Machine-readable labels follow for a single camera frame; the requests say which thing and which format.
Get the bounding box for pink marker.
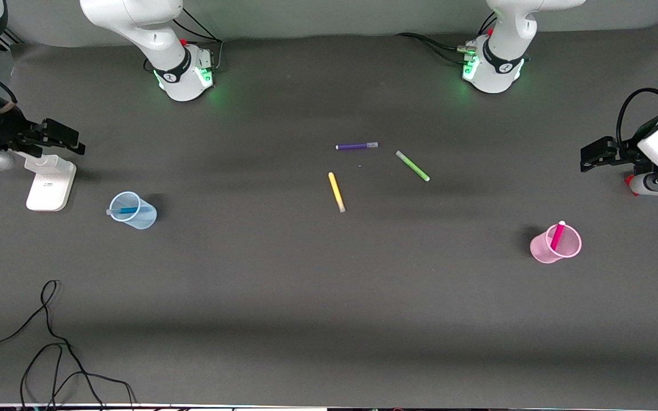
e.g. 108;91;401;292
549;220;568;252

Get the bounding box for white flat box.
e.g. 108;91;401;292
24;152;78;213

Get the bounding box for translucent pink cup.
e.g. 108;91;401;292
529;223;583;265

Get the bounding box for translucent blue cup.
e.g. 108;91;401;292
109;191;159;231

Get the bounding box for green marker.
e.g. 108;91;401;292
395;150;432;183

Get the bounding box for yellow marker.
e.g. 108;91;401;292
327;171;347;214

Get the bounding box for aluminium frame rail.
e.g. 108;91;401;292
0;26;26;52

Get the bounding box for thin black loose cable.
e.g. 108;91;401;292
0;279;137;411

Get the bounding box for black left arm base cables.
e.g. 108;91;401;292
394;11;499;65

